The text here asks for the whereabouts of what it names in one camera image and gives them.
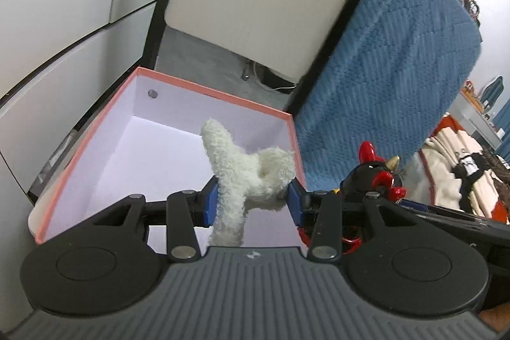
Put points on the black garment with white print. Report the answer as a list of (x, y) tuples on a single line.
[(474, 166)]

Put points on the white cabinet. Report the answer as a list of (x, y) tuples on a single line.
[(59, 25)]

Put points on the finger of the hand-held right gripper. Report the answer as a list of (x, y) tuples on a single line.
[(458, 215)]

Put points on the teal curtain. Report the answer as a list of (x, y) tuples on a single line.
[(504, 133)]

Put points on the cream floral cushion red trim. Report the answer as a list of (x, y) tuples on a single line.
[(442, 172)]

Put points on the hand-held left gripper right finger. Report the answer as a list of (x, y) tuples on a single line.
[(295, 204)]

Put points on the pink cardboard box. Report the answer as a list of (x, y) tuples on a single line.
[(159, 149)]

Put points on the blue textured chair cover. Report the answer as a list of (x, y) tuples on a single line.
[(390, 69)]

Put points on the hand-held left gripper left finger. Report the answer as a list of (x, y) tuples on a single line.
[(209, 204)]

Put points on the black and red toy figure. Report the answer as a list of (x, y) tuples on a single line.
[(362, 176)]

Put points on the teal chair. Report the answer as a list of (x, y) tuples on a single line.
[(493, 93)]

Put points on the white plush toy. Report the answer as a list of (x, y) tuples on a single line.
[(239, 172)]

